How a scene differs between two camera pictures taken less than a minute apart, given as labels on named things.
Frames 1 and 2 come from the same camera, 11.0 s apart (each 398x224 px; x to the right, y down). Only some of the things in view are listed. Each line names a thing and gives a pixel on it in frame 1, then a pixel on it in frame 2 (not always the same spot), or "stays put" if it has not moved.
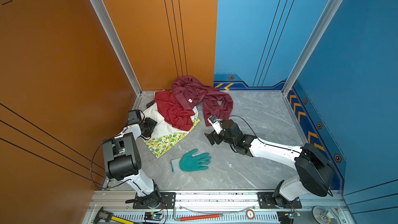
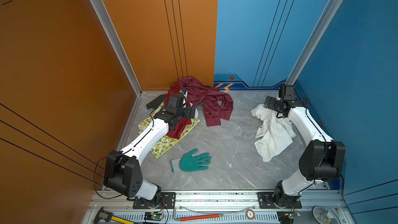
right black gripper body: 217,138 -> 273,104
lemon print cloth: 159,145 stays put
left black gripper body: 148,126 -> 186,112
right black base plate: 266,201 stays put
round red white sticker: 250,214 stays put
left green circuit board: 152,215 stays put
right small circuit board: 295,214 stays put
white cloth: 162,127 -> 275,133
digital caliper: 102,214 stays put
